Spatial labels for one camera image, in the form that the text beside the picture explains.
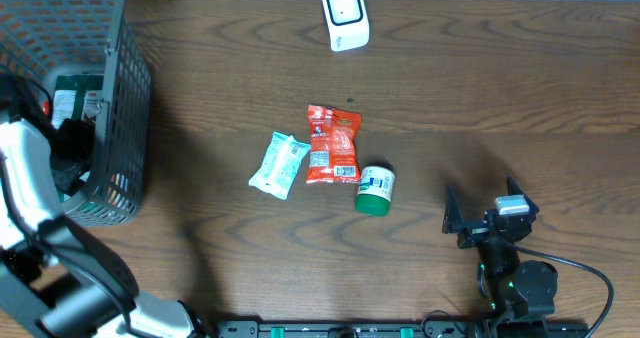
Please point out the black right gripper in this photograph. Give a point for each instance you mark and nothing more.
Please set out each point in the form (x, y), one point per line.
(454, 223)

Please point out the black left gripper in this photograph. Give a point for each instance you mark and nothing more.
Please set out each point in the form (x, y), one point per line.
(79, 142)

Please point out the green capped white jar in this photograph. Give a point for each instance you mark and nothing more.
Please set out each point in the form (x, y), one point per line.
(375, 190)

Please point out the red snack bag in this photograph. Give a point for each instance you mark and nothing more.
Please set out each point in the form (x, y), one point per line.
(47, 109)
(333, 156)

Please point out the light blue tissue pack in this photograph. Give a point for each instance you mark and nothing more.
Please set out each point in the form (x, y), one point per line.
(280, 165)

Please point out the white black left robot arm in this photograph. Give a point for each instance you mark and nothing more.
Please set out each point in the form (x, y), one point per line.
(58, 280)

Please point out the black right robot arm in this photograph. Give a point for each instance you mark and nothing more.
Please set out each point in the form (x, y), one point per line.
(522, 292)

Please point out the white barcode scanner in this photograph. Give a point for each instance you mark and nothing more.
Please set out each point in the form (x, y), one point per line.
(347, 23)

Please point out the green white flat package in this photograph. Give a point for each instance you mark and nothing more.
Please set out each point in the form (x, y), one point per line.
(77, 98)

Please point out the grey plastic mesh basket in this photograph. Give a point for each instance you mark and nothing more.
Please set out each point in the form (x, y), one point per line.
(47, 39)

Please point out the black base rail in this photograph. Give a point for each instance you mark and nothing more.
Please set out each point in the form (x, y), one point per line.
(406, 329)

